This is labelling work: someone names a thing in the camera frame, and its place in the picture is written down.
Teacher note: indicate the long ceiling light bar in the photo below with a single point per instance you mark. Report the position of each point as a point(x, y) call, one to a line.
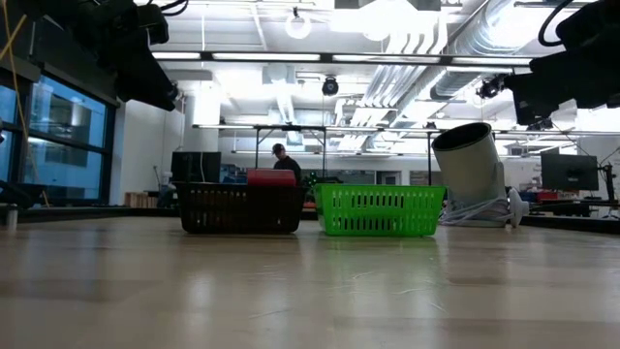
point(266, 56)

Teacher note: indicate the black background rig frame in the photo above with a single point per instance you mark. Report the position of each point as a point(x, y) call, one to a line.
point(387, 129)

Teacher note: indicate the white frame peg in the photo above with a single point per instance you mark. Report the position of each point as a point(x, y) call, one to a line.
point(11, 220)

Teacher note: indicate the white cylinder with dark opening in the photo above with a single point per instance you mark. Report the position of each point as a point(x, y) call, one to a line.
point(470, 169)

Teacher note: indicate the white round piece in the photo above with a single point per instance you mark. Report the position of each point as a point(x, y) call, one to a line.
point(518, 208)

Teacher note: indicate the large window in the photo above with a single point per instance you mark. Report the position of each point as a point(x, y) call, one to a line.
point(68, 116)

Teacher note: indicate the black ceiling camera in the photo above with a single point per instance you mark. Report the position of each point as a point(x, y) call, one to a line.
point(330, 87)

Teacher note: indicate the silver ventilation duct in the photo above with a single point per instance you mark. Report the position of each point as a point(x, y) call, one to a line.
point(484, 29)

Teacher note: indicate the person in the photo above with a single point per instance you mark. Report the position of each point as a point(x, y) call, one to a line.
point(288, 167)

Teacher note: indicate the black monitor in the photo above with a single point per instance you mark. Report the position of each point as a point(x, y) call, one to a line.
point(569, 172)
point(194, 167)

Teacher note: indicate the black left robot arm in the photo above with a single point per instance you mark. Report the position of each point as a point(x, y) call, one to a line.
point(68, 19)

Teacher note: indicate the background desk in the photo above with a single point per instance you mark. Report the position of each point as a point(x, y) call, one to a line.
point(571, 206)

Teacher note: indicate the red charger with port slots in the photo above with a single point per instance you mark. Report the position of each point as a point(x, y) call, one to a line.
point(271, 178)

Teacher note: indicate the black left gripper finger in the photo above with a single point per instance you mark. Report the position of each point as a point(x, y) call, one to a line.
point(143, 77)

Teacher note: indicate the black plastic basket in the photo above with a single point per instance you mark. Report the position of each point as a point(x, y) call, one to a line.
point(242, 229)

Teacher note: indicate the black monitor back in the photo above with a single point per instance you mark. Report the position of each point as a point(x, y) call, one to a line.
point(194, 167)

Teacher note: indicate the round white pendant lamp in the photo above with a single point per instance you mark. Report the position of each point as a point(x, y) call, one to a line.
point(298, 29)

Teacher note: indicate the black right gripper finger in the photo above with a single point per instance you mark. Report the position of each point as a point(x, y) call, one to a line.
point(542, 92)

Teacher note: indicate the wooden crates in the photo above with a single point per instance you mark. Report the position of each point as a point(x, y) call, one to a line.
point(140, 199)

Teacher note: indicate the green plastic basket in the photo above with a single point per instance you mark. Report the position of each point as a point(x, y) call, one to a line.
point(387, 208)

